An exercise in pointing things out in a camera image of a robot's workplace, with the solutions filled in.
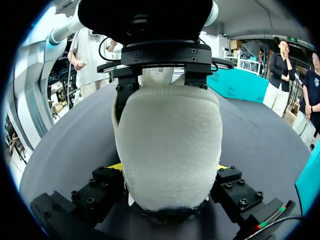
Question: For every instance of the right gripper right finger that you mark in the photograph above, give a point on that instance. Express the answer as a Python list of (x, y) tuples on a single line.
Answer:
[(237, 190)]

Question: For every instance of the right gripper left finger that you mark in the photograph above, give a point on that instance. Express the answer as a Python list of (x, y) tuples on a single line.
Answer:
[(97, 190)]

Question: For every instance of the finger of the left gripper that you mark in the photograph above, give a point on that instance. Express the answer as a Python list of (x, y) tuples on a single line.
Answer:
[(126, 92), (196, 80)]

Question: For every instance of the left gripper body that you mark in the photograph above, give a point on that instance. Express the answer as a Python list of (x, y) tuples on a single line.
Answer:
[(155, 30)]

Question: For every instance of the white shoe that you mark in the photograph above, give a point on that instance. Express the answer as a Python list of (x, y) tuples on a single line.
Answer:
[(167, 145)]

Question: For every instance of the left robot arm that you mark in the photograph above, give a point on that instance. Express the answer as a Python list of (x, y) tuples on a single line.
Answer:
[(62, 27)]

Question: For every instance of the teal box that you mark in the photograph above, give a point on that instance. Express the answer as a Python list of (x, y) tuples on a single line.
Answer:
[(237, 85), (310, 185)]

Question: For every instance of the person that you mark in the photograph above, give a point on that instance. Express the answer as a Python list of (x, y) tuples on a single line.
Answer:
[(87, 57), (311, 100), (278, 80)]

